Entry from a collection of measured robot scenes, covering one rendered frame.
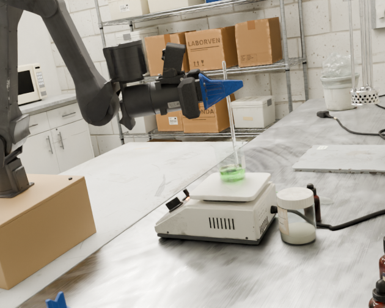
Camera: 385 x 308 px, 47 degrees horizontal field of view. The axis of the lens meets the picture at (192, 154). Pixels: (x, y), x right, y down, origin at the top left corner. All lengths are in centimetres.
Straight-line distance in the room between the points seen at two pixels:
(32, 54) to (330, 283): 393
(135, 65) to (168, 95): 7
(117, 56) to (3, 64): 20
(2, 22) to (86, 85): 17
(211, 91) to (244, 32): 224
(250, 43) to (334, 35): 58
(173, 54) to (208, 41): 237
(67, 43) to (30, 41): 359
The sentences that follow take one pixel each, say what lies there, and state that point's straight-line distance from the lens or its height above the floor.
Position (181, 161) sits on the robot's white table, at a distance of 130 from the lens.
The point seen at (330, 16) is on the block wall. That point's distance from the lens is 320.
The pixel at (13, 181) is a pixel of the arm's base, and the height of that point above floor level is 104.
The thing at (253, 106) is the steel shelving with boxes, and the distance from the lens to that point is 308.
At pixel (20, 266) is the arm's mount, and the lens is 81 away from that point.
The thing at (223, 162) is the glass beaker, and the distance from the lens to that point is 79.
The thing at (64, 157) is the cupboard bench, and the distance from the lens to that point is 375.
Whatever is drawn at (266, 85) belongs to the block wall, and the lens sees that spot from 337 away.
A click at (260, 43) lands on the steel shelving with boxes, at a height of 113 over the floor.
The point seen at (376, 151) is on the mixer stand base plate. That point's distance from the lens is 120.
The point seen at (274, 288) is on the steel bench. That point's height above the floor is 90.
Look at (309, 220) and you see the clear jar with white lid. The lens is 75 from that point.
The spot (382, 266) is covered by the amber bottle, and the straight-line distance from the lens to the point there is 61.
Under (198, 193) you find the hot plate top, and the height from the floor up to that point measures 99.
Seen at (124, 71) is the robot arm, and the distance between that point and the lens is 76.
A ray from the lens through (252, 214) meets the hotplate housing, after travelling 74.
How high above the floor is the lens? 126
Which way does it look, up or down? 15 degrees down
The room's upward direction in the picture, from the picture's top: 8 degrees counter-clockwise
